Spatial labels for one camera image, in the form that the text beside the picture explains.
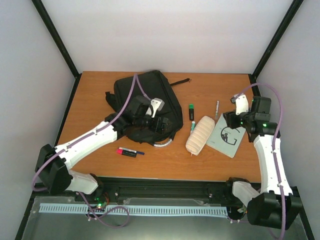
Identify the white green glue stick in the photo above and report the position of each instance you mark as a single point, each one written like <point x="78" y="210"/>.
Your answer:
<point x="193" y="124"/>

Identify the blue cap pen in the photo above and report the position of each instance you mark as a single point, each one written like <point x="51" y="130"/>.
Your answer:
<point x="131" y="150"/>

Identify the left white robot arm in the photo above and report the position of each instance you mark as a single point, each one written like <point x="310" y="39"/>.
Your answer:
<point x="55" y="164"/>

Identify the black aluminium rail base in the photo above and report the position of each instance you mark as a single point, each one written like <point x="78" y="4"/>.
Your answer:
<point x="118" y="189"/>

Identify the pink cap black highlighter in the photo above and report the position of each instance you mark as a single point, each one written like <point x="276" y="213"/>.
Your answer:
<point x="126" y="153"/>

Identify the black student bag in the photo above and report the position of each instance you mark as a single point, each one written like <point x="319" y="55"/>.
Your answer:
<point x="151" y="84"/>

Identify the black frame post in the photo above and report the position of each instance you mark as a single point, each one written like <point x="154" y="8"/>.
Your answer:
<point x="50" y="26"/>
<point x="281" y="29"/>

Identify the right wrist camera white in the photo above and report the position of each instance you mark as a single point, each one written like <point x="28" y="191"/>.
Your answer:
<point x="241" y="104"/>

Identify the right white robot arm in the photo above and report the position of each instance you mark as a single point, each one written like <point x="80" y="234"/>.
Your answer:
<point x="274" y="205"/>

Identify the left black frame post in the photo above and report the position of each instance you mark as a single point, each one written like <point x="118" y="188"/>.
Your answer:
<point x="50" y="26"/>

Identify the green cap black highlighter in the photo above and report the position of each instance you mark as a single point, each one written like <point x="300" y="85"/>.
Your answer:
<point x="191" y="112"/>

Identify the right black frame post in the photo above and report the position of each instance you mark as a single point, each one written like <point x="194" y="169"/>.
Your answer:
<point x="281" y="29"/>

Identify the grey booklet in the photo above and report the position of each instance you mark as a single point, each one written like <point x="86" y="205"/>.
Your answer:
<point x="224" y="139"/>

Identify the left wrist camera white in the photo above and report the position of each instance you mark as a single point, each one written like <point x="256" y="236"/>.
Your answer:
<point x="156" y="104"/>

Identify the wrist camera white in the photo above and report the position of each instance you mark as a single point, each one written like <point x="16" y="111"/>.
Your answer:
<point x="156" y="104"/>
<point x="241" y="104"/>

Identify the silver pen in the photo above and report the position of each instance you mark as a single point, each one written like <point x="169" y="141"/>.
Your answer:
<point x="217" y="109"/>

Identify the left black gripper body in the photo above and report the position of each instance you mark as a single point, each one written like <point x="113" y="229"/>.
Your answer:
<point x="140" y="122"/>

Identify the light blue cable duct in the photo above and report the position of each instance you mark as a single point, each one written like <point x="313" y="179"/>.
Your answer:
<point x="136" y="210"/>

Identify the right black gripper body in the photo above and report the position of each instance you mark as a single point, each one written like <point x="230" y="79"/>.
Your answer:
<point x="234" y="124"/>

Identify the beige fabric pencil case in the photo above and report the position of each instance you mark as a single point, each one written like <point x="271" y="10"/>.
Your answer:
<point x="200" y="135"/>

